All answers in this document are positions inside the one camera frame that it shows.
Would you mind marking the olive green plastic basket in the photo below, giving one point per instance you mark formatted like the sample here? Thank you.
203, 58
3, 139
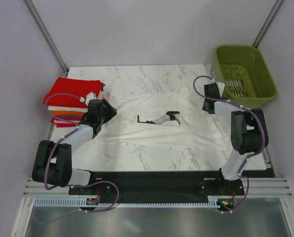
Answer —
245, 75

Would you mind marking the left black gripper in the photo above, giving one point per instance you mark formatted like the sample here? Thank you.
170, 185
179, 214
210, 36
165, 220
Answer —
110, 111

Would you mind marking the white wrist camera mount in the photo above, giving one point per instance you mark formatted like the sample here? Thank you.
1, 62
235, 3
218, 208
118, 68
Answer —
85, 100
221, 86

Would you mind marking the white slotted cable duct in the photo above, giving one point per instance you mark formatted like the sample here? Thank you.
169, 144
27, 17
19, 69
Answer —
86, 202

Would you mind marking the right aluminium frame post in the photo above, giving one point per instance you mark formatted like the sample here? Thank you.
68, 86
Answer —
267, 23

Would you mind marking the aluminium rail base frame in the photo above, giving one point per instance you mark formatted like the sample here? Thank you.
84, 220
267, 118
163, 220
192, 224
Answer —
268, 210

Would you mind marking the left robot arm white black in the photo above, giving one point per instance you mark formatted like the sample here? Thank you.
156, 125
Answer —
53, 162

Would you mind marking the pink red folded shirts bottom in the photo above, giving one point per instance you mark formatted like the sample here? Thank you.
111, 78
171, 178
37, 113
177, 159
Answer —
61, 124

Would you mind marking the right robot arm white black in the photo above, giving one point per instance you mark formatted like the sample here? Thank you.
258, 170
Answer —
248, 132

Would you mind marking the white t shirt robot print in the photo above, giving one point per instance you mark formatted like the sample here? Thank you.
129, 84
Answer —
174, 120

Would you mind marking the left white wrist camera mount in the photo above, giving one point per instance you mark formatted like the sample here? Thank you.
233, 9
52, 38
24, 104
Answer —
85, 100

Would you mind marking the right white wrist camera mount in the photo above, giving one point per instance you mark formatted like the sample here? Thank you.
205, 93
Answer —
221, 86

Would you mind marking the orange folded t shirt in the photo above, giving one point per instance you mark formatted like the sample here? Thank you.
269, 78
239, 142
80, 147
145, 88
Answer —
67, 113

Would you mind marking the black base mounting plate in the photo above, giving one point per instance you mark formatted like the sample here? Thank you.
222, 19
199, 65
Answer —
166, 186

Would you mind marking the aluminium frame post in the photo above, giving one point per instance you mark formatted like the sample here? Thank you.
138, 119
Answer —
46, 35
267, 23

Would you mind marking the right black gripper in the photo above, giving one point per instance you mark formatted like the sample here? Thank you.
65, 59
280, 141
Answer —
203, 108

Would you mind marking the red folded t shirt top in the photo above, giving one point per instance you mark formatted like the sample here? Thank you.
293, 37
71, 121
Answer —
67, 92

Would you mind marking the left aluminium frame post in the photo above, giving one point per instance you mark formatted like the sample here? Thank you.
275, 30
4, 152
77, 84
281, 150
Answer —
46, 35

